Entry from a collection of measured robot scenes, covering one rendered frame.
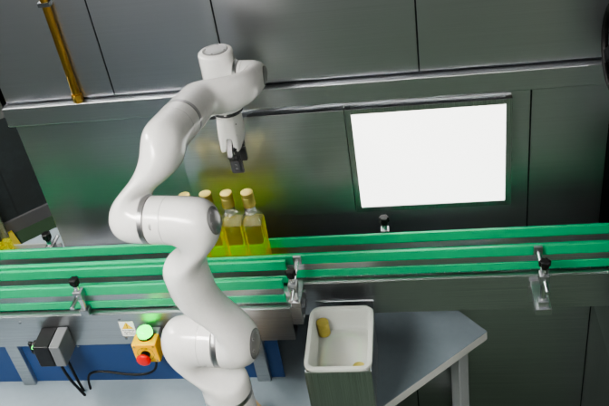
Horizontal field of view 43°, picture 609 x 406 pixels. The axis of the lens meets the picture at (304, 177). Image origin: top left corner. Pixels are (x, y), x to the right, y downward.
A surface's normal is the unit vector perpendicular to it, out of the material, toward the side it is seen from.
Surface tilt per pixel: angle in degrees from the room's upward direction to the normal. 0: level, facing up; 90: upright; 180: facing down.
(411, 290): 90
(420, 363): 0
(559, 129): 90
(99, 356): 90
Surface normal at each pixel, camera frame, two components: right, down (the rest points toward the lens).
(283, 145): -0.10, 0.58
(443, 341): -0.14, -0.81
